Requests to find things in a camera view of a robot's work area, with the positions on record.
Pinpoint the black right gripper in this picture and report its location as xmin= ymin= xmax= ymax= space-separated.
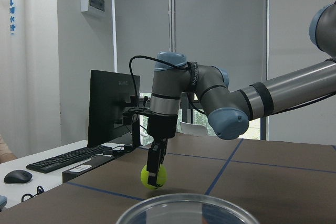
xmin=146 ymin=115 xmax=177 ymax=185

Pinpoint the Wilson tennis ball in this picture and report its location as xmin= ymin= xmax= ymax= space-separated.
xmin=140 ymin=165 xmax=167 ymax=190

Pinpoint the clear tennis ball can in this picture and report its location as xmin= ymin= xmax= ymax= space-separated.
xmin=117 ymin=193 xmax=259 ymax=223

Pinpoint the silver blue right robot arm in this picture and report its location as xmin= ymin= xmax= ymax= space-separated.
xmin=146 ymin=4 xmax=335 ymax=187

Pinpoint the white chair back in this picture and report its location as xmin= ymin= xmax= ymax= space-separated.
xmin=180 ymin=121 xmax=209 ymax=136

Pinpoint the black cardboard box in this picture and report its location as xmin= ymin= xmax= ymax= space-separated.
xmin=62 ymin=155 xmax=120 ymax=183

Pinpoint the black computer monitor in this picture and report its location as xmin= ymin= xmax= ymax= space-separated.
xmin=87 ymin=70 xmax=141 ymax=147

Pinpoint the black keyboard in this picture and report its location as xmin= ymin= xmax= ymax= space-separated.
xmin=26 ymin=145 xmax=112 ymax=174

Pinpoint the black computer mouse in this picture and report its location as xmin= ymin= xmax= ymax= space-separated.
xmin=4 ymin=170 xmax=33 ymax=184

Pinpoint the seated person beige shirt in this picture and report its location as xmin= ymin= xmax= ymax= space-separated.
xmin=0 ymin=136 xmax=17 ymax=163

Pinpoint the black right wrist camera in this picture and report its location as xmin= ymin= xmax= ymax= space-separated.
xmin=122 ymin=95 xmax=152 ymax=125

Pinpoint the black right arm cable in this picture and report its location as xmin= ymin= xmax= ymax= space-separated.
xmin=128 ymin=55 xmax=208 ymax=116

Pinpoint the aluminium frame post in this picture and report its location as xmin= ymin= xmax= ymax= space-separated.
xmin=169 ymin=0 xmax=176 ymax=52

